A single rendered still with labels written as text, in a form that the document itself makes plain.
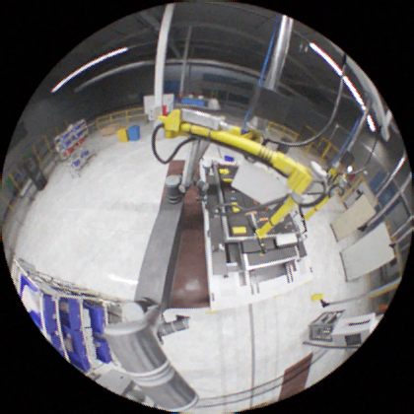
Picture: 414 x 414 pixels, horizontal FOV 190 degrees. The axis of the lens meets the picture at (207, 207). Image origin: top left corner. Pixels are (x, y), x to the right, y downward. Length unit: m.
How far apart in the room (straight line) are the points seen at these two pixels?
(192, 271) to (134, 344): 2.06
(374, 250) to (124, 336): 5.39
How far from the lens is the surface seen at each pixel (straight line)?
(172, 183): 1.56
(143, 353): 0.40
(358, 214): 5.36
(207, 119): 0.73
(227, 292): 1.55
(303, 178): 0.70
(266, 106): 0.82
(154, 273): 1.47
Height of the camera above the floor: 2.32
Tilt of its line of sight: 53 degrees down
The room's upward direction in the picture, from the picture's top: 13 degrees clockwise
